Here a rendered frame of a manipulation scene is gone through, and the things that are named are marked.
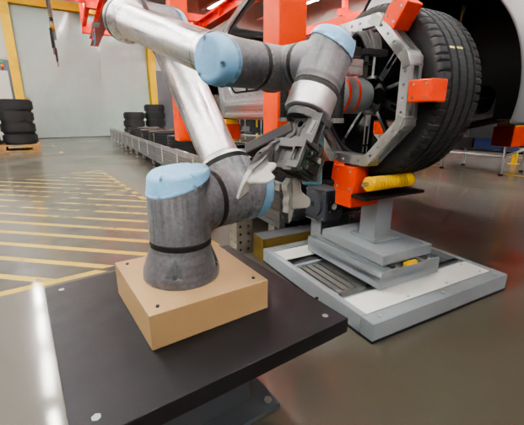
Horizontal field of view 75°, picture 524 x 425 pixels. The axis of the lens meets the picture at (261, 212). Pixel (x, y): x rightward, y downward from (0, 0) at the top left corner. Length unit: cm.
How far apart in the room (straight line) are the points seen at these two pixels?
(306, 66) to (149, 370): 65
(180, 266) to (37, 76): 1333
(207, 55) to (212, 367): 59
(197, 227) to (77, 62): 1350
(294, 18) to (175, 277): 143
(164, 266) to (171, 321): 13
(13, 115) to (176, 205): 853
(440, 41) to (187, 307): 113
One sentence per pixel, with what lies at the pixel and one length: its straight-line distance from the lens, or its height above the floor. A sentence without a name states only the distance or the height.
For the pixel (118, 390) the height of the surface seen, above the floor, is 30.
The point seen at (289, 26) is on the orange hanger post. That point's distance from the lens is 189.
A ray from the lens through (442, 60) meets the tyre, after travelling 136.
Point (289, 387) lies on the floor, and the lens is 114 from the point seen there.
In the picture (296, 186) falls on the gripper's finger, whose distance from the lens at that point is 67.
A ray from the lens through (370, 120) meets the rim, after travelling 155.
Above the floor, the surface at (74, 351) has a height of 30.
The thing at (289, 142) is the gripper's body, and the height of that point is 73.
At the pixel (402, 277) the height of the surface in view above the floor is 12.
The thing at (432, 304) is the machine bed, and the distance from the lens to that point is 152.
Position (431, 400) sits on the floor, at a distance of 121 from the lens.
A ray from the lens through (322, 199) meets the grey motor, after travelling 180.
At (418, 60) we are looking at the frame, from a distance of 133.
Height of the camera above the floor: 78
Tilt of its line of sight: 16 degrees down
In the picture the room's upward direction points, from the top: straight up
